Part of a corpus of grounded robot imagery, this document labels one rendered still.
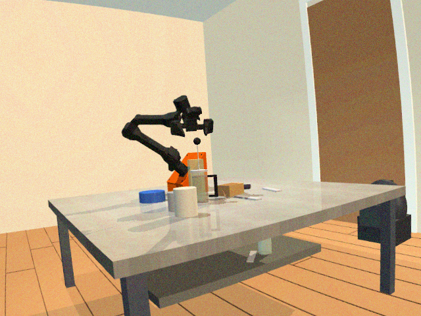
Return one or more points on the blue cylinder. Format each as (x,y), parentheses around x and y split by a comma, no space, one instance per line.
(151,196)

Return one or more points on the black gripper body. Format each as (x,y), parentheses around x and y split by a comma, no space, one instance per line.
(191,125)

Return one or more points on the cream cylinder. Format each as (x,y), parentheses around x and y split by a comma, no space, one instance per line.
(185,202)

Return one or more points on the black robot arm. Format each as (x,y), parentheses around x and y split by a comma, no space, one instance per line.
(170,155)

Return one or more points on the dark grey flat shelf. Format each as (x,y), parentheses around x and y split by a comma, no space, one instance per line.
(188,280)

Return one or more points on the grey cylinder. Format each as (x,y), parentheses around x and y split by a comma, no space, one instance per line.
(170,201)

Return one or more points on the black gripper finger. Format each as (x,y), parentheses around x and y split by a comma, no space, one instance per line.
(178,130)
(207,127)

